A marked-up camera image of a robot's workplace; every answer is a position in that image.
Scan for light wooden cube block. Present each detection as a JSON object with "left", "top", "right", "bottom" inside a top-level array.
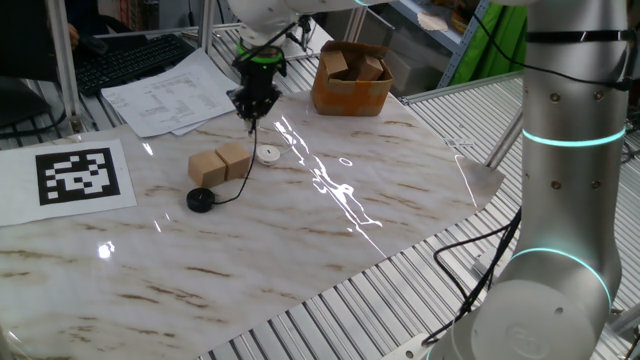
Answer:
[
  {"left": 215, "top": 141, "right": 253, "bottom": 182},
  {"left": 187, "top": 150, "right": 228, "bottom": 189}
]

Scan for black USB plug cable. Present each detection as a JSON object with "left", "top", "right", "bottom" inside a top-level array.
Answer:
[{"left": 213, "top": 118, "right": 259, "bottom": 206}]

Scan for black white marker sheet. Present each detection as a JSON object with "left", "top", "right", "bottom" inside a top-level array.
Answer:
[{"left": 0, "top": 138, "right": 138, "bottom": 228}]

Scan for aluminium frame bar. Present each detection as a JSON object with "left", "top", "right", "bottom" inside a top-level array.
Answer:
[{"left": 483, "top": 106, "right": 527, "bottom": 170}]

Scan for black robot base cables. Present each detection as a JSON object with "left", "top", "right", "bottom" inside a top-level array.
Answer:
[{"left": 421, "top": 206, "right": 524, "bottom": 347}]

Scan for printed white paper sheet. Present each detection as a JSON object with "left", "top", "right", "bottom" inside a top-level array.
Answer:
[{"left": 100, "top": 63, "right": 237, "bottom": 139}]

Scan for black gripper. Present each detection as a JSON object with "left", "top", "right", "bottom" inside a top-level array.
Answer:
[{"left": 226, "top": 59, "right": 283, "bottom": 127}]

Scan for black computer keyboard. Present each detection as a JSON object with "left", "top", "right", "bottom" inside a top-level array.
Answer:
[{"left": 73, "top": 32, "right": 197, "bottom": 97}]

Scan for green cloth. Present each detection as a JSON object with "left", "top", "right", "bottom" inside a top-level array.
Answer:
[{"left": 451, "top": 1, "right": 529, "bottom": 87}]

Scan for marble pattern table mat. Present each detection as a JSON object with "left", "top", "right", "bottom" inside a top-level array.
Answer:
[{"left": 0, "top": 89, "right": 507, "bottom": 360}]

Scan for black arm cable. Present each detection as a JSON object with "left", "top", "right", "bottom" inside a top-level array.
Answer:
[{"left": 471, "top": 11, "right": 635, "bottom": 93}]

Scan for person in dark clothing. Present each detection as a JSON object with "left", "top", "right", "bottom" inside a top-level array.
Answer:
[{"left": 0, "top": 0, "right": 134, "bottom": 84}]

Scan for brown cardboard box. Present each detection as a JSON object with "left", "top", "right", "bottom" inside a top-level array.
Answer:
[{"left": 310, "top": 40, "right": 396, "bottom": 118}]

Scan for aluminium frame post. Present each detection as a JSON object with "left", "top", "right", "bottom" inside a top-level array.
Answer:
[
  {"left": 198, "top": 0, "right": 217, "bottom": 52},
  {"left": 45, "top": 0, "right": 84, "bottom": 134}
]

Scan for metal storage shelf rack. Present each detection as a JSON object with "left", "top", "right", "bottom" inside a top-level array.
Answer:
[{"left": 388, "top": 0, "right": 492, "bottom": 90}]

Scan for white round docking station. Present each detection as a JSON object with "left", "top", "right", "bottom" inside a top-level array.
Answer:
[{"left": 255, "top": 144, "right": 282, "bottom": 167}]

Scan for black round USB hub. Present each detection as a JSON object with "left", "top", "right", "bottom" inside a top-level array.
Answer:
[{"left": 185, "top": 186, "right": 218, "bottom": 214}]

